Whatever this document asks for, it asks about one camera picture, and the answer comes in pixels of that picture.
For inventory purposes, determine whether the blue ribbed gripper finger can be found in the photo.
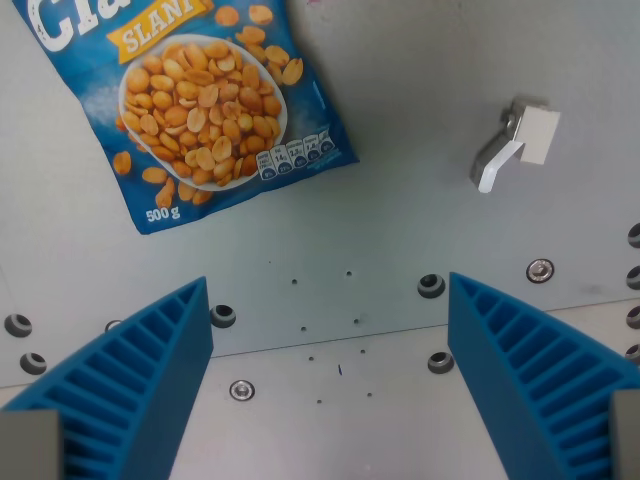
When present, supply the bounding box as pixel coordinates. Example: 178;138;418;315
0;275;215;480
447;272;640;480

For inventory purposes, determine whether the silver flat head screw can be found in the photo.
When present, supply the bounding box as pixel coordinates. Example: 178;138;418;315
526;258;555;284
229;379;256;402

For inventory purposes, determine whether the blue salted peanuts bag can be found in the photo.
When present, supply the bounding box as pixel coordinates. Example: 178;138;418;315
11;0;361;237

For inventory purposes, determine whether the white block with grey bracket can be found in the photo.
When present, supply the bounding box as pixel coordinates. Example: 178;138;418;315
469;95;562;194

